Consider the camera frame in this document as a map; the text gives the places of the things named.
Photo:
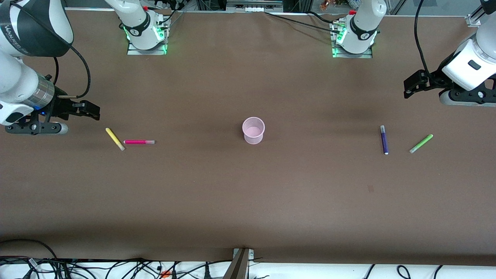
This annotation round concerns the aluminium frame corner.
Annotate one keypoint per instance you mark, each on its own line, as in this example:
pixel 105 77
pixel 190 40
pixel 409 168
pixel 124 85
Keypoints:
pixel 474 17

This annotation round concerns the pink pen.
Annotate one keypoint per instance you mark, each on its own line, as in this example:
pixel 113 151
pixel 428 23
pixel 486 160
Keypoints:
pixel 137 142

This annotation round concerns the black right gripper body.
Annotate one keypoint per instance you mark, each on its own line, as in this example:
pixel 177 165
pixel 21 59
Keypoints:
pixel 61 107

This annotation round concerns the yellow pen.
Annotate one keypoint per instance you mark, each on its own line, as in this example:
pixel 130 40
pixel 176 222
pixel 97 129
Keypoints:
pixel 114 138

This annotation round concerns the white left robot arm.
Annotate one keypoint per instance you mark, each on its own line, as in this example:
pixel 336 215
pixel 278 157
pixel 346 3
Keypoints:
pixel 463 58

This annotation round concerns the metal rail with sockets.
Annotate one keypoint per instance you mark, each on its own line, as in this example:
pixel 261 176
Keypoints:
pixel 254 4

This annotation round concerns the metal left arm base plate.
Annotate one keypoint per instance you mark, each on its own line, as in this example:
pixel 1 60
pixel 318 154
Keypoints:
pixel 348 55

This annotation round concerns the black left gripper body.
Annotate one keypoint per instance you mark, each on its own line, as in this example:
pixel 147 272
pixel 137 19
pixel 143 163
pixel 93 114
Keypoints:
pixel 434 80

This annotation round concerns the purple pen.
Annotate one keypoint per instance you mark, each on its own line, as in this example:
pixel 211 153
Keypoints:
pixel 384 140

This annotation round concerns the pink plastic pen holder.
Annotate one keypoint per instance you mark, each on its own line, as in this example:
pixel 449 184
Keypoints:
pixel 253 135

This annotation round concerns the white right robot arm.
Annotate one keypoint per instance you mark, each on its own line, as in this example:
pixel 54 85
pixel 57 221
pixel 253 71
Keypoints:
pixel 23 83

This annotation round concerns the green pen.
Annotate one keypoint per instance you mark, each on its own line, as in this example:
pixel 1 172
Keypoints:
pixel 421 143

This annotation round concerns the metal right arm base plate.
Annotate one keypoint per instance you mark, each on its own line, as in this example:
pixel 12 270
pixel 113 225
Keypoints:
pixel 135 52

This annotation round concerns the metal table bracket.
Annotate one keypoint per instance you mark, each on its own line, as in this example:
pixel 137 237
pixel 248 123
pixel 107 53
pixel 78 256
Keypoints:
pixel 238 267

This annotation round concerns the orange copper object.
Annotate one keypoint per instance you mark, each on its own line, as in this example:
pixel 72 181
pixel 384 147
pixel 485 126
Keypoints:
pixel 327 4

